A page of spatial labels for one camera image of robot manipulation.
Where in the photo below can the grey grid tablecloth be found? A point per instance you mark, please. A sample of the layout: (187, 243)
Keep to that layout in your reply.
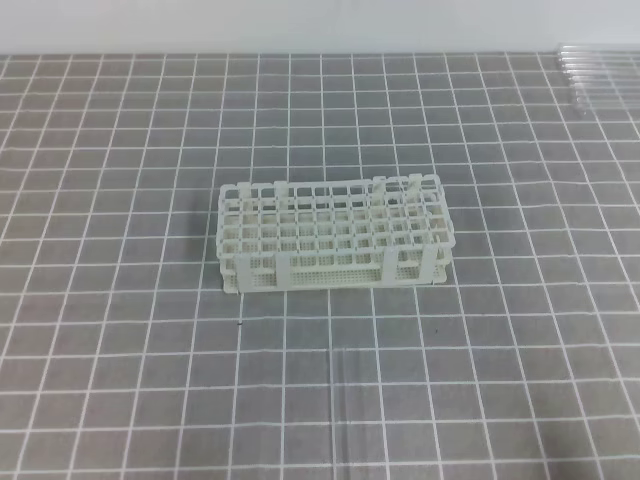
(122, 357)

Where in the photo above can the white plastic test tube rack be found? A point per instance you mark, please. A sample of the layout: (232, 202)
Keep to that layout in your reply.
(294, 236)

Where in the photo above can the clear glass test tube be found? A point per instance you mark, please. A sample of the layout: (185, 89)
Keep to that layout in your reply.
(338, 392)

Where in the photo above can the row of spare glass tubes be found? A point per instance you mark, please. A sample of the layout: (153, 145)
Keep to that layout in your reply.
(601, 76)

